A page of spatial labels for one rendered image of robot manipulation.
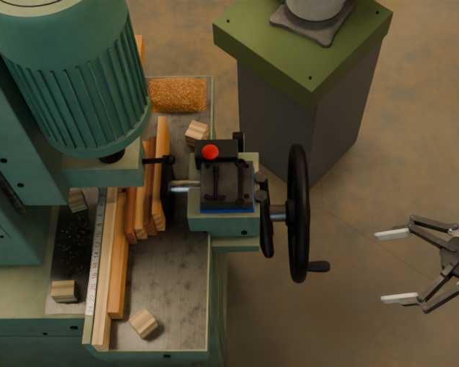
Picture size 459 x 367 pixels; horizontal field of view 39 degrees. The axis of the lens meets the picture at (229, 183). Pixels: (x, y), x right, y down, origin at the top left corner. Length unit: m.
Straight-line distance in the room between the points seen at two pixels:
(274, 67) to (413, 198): 0.85
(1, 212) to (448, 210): 1.60
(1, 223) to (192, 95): 0.47
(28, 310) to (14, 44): 0.69
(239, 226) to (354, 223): 1.08
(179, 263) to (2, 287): 0.38
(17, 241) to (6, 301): 0.16
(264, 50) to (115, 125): 0.86
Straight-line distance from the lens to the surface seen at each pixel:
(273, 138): 2.14
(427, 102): 2.58
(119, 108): 0.94
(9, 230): 1.24
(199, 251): 1.24
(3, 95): 0.94
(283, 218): 1.36
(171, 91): 1.39
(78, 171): 1.17
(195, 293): 1.22
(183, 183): 1.24
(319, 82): 1.70
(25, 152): 1.06
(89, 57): 0.83
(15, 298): 1.40
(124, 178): 1.17
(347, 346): 2.13
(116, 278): 1.20
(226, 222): 1.22
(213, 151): 1.19
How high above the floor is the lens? 2.05
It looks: 62 degrees down
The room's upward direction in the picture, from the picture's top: 4 degrees counter-clockwise
